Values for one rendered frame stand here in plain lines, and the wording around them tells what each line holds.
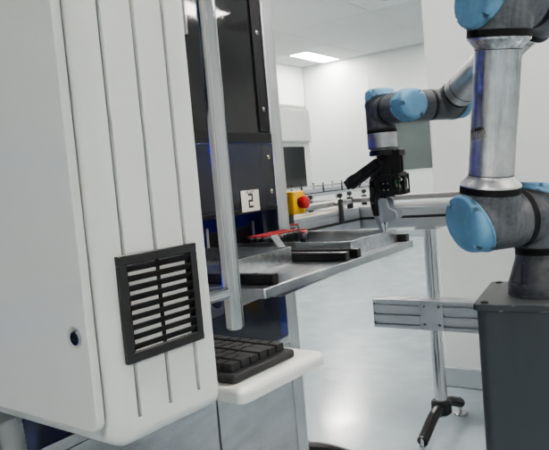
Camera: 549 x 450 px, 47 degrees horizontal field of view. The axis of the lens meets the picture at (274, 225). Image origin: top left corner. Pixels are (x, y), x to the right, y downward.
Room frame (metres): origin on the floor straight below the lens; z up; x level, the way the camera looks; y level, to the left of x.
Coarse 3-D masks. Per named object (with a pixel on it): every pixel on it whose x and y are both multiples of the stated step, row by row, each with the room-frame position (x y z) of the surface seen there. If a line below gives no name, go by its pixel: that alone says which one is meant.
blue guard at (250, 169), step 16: (240, 144) 1.76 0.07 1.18; (256, 144) 1.82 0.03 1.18; (208, 160) 1.64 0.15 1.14; (240, 160) 1.75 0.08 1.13; (256, 160) 1.82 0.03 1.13; (272, 160) 1.88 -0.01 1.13; (208, 176) 1.64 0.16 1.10; (240, 176) 1.75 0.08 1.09; (256, 176) 1.81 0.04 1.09; (272, 176) 1.88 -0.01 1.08; (208, 192) 1.63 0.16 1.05; (208, 208) 1.63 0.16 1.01; (240, 208) 1.74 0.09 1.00
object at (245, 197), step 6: (240, 192) 1.74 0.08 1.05; (246, 192) 1.76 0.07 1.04; (252, 192) 1.78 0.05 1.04; (258, 192) 1.81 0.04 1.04; (246, 198) 1.76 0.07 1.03; (258, 198) 1.81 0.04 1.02; (246, 204) 1.76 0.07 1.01; (252, 204) 1.78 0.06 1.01; (258, 204) 1.80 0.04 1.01; (246, 210) 1.76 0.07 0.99; (252, 210) 1.78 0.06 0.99; (258, 210) 1.80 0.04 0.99
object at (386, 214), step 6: (384, 198) 1.60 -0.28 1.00; (378, 204) 1.60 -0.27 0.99; (384, 204) 1.60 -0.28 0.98; (378, 210) 1.60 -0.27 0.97; (384, 210) 1.60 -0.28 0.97; (390, 210) 1.59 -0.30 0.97; (378, 216) 1.60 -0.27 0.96; (384, 216) 1.60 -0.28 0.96; (390, 216) 1.59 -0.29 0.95; (396, 216) 1.58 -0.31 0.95; (378, 222) 1.61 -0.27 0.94; (384, 222) 1.60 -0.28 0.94; (384, 228) 1.62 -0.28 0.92
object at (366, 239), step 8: (312, 232) 1.81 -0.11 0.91; (320, 232) 1.80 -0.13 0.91; (328, 232) 1.78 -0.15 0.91; (336, 232) 1.77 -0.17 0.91; (344, 232) 1.75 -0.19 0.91; (352, 232) 1.74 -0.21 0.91; (360, 232) 1.73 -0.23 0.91; (368, 232) 1.71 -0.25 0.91; (376, 232) 1.70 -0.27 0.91; (384, 232) 1.61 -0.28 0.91; (392, 232) 1.65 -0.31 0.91; (312, 240) 1.81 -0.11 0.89; (320, 240) 1.80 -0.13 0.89; (328, 240) 1.79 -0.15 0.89; (336, 240) 1.77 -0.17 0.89; (344, 240) 1.76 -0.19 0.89; (352, 240) 1.47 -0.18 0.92; (360, 240) 1.50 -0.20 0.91; (368, 240) 1.53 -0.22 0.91; (376, 240) 1.57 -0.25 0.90; (384, 240) 1.60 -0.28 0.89; (392, 240) 1.64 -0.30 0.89; (296, 248) 1.54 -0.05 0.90; (304, 248) 1.53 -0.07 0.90; (368, 248) 1.53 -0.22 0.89; (376, 248) 1.56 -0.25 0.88
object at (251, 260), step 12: (216, 252) 1.58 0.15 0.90; (240, 252) 1.53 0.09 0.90; (252, 252) 1.51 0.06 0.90; (264, 252) 1.49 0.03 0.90; (276, 252) 1.41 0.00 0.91; (288, 252) 1.45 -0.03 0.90; (216, 264) 1.25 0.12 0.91; (240, 264) 1.30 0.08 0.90; (252, 264) 1.33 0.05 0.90; (264, 264) 1.37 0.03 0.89; (276, 264) 1.40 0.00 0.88
